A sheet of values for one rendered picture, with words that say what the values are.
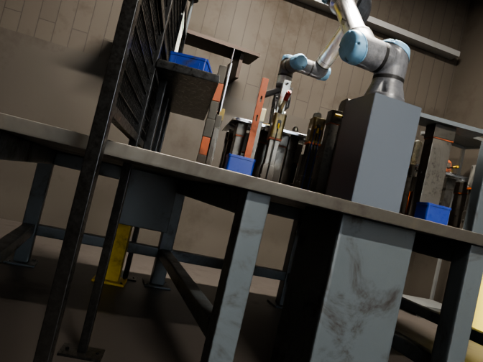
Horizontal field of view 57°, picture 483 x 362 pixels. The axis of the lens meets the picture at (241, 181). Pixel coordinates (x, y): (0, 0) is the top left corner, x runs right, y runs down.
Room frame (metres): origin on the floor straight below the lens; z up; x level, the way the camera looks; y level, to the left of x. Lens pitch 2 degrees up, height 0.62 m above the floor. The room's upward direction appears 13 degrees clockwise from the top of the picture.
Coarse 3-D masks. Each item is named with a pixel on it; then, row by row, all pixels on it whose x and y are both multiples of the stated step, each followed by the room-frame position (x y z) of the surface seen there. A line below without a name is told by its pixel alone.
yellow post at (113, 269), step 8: (120, 224) 2.56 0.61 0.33; (120, 232) 2.57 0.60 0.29; (128, 232) 2.57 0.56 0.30; (120, 240) 2.57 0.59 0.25; (128, 240) 2.58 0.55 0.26; (120, 248) 2.57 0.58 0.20; (112, 256) 2.56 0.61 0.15; (120, 256) 2.57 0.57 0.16; (112, 264) 2.57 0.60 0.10; (120, 264) 2.57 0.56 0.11; (112, 272) 2.57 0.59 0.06; (120, 272) 2.58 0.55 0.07; (112, 280) 2.57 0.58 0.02; (120, 280) 2.63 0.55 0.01
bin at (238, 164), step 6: (228, 156) 1.74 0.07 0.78; (234, 156) 1.71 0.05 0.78; (240, 156) 1.72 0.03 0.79; (228, 162) 1.71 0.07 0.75; (234, 162) 1.72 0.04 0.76; (240, 162) 1.72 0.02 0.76; (246, 162) 1.72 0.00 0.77; (252, 162) 1.73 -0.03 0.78; (228, 168) 1.71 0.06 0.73; (234, 168) 1.72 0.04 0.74; (240, 168) 1.72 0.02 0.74; (246, 168) 1.72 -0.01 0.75; (252, 168) 1.73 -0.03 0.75; (246, 174) 1.72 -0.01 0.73
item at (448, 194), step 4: (444, 180) 2.35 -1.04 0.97; (448, 180) 2.33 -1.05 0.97; (452, 180) 2.33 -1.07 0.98; (444, 184) 2.35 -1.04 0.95; (448, 184) 2.33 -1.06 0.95; (452, 184) 2.33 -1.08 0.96; (444, 188) 2.34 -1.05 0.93; (448, 188) 2.33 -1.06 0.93; (452, 188) 2.33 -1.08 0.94; (444, 192) 2.34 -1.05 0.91; (448, 192) 2.34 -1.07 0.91; (444, 196) 2.33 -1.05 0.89; (448, 196) 2.34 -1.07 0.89; (440, 200) 2.36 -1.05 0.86; (444, 200) 2.33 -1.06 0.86; (448, 200) 2.34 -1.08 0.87; (440, 204) 2.35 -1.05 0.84; (444, 204) 2.34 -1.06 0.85; (448, 204) 2.34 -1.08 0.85
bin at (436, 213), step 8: (416, 208) 1.91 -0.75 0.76; (424, 208) 1.85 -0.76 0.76; (432, 208) 1.83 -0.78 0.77; (440, 208) 1.83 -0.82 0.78; (448, 208) 1.83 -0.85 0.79; (416, 216) 1.89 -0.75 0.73; (424, 216) 1.83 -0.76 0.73; (432, 216) 1.83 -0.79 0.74; (440, 216) 1.83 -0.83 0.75; (448, 216) 1.84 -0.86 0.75
